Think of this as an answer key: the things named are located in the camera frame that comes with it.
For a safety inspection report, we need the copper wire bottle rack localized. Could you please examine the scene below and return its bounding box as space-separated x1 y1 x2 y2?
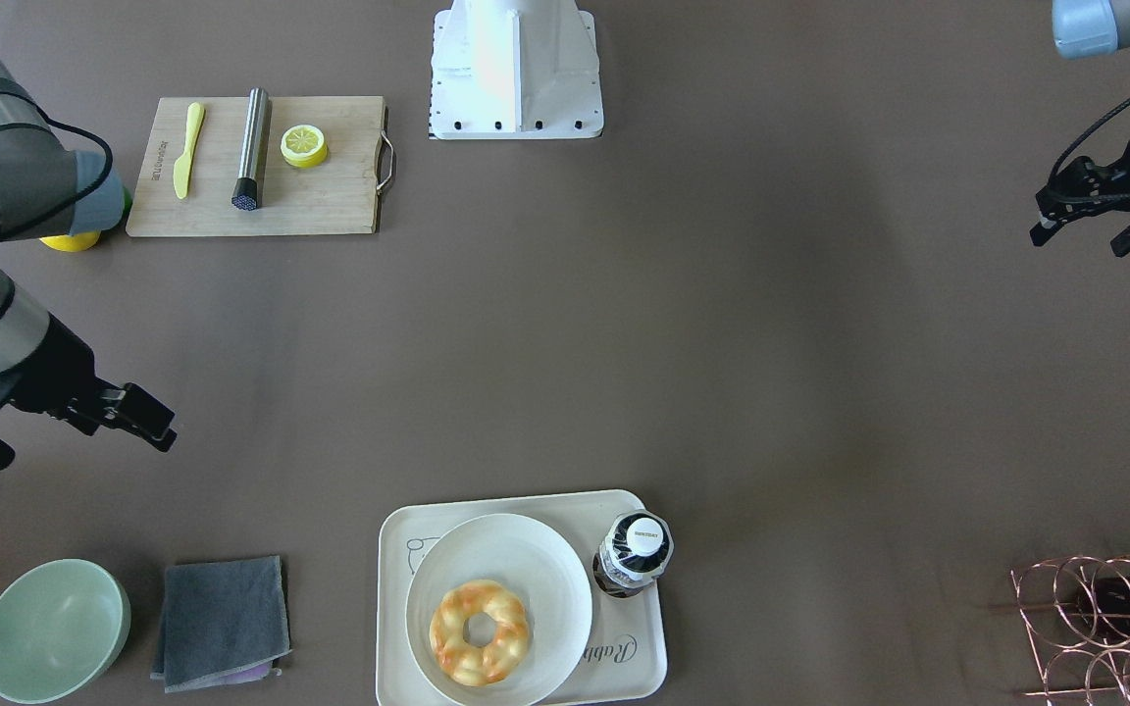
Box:
1010 554 1130 705

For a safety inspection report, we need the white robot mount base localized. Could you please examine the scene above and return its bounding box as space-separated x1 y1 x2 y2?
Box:
428 1 605 140

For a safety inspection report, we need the halved lemon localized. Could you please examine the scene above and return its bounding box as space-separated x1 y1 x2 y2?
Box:
280 124 329 169

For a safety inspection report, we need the white round plate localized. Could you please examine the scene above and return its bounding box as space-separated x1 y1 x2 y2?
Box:
405 513 593 705

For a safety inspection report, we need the braided glazed donut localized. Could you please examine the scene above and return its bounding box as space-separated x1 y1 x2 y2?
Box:
428 579 531 687

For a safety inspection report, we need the grey folded cloth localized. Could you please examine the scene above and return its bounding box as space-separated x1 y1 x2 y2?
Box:
151 555 292 692

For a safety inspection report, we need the dark tea bottle on tray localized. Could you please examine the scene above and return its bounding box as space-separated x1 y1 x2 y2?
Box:
591 509 676 598

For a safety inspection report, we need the yellow lemon lower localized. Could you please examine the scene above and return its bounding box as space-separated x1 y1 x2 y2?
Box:
40 230 99 253

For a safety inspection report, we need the mint green bowl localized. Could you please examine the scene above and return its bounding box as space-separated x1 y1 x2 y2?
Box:
0 558 131 705

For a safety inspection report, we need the yellow plastic knife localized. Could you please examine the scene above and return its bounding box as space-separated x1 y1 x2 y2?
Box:
172 102 206 200

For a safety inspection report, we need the cream rabbit tray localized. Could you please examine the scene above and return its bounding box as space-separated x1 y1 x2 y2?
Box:
376 488 668 705

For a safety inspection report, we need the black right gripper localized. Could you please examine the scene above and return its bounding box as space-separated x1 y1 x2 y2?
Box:
0 316 177 471

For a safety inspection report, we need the bamboo cutting board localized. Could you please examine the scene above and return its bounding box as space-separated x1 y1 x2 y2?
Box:
127 95 393 238

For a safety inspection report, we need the steel muddler black tip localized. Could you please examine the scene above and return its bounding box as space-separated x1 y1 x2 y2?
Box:
231 86 271 213

